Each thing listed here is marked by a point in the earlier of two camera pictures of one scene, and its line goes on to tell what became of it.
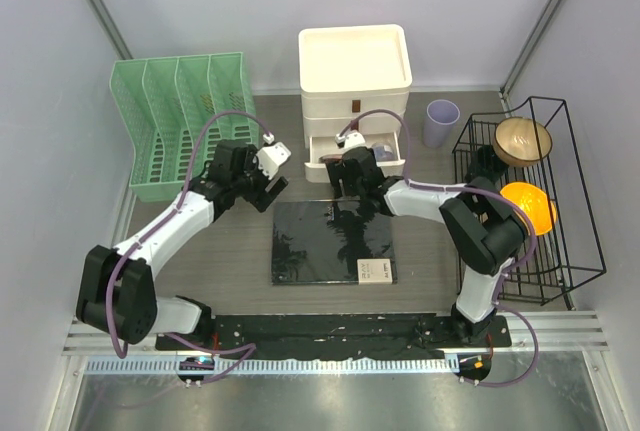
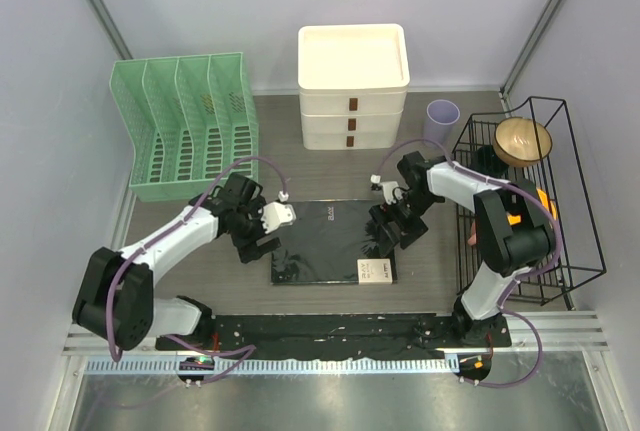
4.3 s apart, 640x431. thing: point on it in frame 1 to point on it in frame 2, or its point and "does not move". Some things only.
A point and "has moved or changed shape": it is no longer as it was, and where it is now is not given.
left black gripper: [261, 198] to [248, 248]
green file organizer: [163, 103] does not move
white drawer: [386, 148] has moved or changed shape
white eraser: [374, 271] does not move
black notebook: [321, 242] does not move
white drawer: [352, 104] does not move
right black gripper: [338, 172] to [384, 213]
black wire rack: [533, 151] does not move
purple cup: [441, 115] does not move
